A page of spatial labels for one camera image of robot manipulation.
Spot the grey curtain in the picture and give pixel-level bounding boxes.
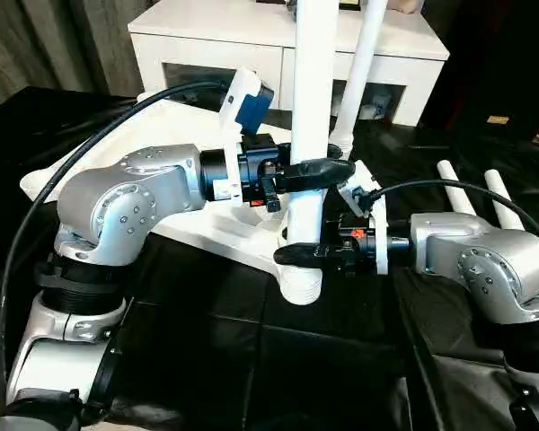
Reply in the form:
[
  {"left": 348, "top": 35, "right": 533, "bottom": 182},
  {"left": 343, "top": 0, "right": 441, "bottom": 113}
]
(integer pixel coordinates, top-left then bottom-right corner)
[{"left": 0, "top": 0, "right": 149, "bottom": 98}]

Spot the black mat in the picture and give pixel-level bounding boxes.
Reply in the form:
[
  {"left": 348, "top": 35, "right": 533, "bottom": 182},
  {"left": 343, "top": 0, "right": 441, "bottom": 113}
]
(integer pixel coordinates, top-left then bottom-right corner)
[{"left": 0, "top": 84, "right": 539, "bottom": 431}]

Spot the white plastic table top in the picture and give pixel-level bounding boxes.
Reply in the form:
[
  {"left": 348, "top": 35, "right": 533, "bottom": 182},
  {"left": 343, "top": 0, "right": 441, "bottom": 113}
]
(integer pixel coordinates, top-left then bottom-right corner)
[{"left": 20, "top": 92, "right": 378, "bottom": 306}]

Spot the white cabinet with glass doors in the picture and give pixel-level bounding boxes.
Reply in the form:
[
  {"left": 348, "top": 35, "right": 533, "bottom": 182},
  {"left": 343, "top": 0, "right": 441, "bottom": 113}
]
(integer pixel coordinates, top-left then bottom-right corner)
[{"left": 128, "top": 0, "right": 450, "bottom": 129}]

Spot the white plastic table leg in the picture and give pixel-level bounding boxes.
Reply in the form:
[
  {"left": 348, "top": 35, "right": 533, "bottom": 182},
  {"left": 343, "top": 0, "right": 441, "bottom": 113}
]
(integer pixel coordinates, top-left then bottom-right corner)
[
  {"left": 483, "top": 169, "right": 525, "bottom": 230},
  {"left": 436, "top": 160, "right": 477, "bottom": 216},
  {"left": 334, "top": 0, "right": 390, "bottom": 156},
  {"left": 281, "top": 0, "right": 338, "bottom": 288}
]

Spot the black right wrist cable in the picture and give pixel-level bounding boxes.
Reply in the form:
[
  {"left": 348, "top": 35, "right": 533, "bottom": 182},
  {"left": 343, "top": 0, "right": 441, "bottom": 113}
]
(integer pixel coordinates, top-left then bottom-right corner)
[{"left": 367, "top": 179, "right": 539, "bottom": 246}]

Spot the black speaker with yellow label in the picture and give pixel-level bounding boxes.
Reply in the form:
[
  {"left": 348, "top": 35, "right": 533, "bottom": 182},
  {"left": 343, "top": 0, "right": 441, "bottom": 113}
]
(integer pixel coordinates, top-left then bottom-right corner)
[{"left": 424, "top": 0, "right": 539, "bottom": 136}]

